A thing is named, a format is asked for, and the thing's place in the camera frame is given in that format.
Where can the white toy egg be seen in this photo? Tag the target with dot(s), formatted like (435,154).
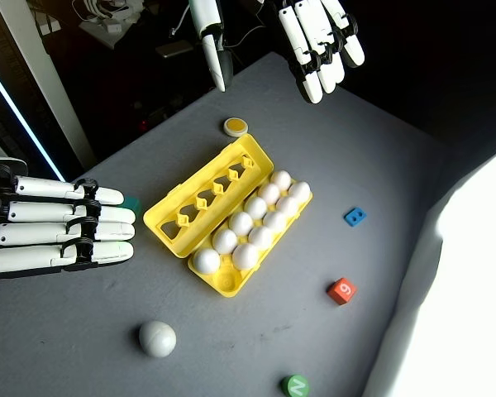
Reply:
(157,338)
(206,260)
(299,192)
(268,193)
(245,255)
(225,241)
(287,205)
(255,208)
(281,180)
(240,223)
(260,237)
(275,221)

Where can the yellow egg carton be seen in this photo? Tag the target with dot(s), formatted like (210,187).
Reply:
(256,151)

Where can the teal cube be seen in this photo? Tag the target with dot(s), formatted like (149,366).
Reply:
(133,203)

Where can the glowing light strip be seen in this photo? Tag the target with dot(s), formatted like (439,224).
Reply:
(20,116)

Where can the silver flat phone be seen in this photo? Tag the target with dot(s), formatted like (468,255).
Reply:
(174,49)

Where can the yellow and white round button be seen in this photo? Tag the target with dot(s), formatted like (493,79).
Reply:
(235,125)

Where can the grey table cloth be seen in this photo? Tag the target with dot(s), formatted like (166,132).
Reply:
(314,157)

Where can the green letter cylinder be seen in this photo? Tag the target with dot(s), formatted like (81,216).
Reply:
(295,386)

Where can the red number cube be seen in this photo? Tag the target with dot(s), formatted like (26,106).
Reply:
(341,291)

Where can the blue two-hole block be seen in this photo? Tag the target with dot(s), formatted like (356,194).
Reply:
(354,216)

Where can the white frame post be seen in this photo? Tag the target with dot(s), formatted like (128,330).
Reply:
(45,78)

